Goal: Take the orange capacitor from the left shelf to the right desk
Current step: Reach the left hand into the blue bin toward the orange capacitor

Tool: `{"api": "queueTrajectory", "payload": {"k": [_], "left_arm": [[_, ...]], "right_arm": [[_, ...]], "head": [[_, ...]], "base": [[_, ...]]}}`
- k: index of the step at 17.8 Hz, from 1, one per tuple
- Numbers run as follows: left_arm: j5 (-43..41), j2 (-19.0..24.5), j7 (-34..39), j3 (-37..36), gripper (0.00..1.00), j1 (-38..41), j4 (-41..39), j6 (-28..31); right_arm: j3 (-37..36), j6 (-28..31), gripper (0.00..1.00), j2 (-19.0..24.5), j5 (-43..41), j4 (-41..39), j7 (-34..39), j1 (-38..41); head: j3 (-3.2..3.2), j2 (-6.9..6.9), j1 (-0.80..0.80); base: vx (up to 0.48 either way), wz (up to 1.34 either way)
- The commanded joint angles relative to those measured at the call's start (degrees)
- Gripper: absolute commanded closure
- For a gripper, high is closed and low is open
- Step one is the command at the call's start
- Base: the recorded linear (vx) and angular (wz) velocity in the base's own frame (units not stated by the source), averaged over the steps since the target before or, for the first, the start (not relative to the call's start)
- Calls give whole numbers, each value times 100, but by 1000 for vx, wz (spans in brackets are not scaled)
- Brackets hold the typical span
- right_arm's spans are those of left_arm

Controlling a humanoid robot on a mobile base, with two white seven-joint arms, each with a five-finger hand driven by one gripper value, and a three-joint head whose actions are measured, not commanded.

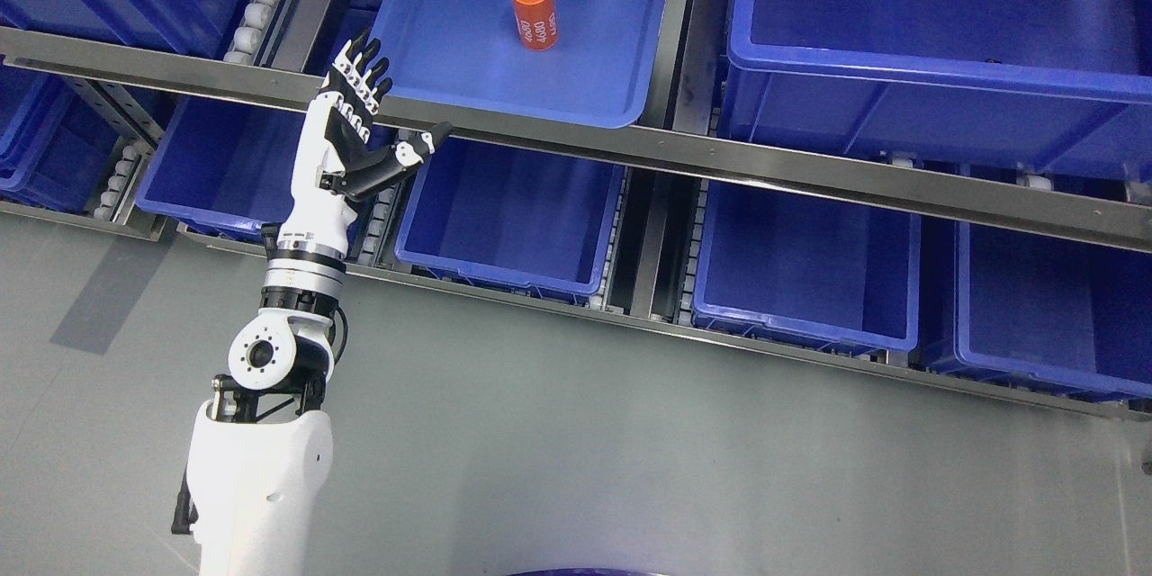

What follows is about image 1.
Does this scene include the blue bin lower middle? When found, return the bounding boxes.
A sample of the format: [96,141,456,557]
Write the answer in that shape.
[394,138,626,304]

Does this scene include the blue bin lower left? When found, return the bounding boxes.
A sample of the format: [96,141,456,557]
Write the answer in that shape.
[135,96,305,244]

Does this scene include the shallow blue tray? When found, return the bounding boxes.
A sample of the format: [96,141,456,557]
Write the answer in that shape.
[371,0,666,129]

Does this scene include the large blue bin upper right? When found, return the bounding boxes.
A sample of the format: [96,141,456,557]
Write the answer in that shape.
[717,0,1151,183]

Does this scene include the blue bin lower far right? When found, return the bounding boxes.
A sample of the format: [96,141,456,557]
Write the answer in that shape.
[917,218,1151,402]

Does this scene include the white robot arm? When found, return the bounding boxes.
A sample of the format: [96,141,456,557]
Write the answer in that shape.
[170,223,348,575]

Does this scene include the steel shelf rack frame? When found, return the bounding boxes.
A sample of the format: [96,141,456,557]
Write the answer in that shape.
[3,28,1149,423]

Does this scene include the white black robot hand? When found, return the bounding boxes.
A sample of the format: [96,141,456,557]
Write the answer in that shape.
[265,28,455,260]

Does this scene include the blue bin lower centre right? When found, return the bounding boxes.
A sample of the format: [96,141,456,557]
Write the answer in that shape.
[690,183,922,356]

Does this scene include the blue bin far left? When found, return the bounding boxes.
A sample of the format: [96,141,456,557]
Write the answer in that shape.
[1,67,119,212]

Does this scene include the orange cylindrical capacitor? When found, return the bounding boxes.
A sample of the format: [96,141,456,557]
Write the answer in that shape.
[511,0,558,51]

